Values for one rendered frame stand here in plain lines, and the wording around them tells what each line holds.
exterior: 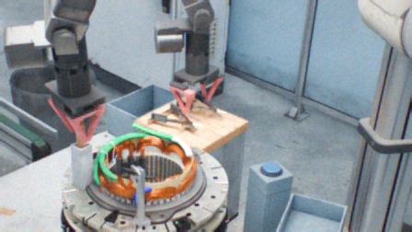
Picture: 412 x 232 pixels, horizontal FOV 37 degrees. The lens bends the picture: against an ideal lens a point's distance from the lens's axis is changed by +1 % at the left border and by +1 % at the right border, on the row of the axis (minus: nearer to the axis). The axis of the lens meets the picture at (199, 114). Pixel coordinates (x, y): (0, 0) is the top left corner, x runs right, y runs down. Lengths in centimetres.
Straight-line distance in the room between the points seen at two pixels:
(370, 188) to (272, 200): 21
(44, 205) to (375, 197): 85
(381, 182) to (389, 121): 14
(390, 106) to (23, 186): 101
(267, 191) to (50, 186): 67
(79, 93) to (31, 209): 67
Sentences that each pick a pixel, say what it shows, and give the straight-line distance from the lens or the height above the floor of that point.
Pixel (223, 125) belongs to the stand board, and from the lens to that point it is 144.
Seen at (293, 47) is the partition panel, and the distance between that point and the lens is 369.
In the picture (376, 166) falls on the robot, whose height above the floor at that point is 112.
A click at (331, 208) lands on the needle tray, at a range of 124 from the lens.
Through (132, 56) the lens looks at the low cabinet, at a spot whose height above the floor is 29.
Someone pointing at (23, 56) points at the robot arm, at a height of 138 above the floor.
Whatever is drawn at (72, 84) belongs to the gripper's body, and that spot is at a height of 132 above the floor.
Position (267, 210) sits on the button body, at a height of 96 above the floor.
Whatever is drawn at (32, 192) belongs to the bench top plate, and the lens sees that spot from 172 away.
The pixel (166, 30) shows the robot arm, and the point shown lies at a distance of 137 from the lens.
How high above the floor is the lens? 177
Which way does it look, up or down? 28 degrees down
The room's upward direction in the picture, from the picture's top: 3 degrees clockwise
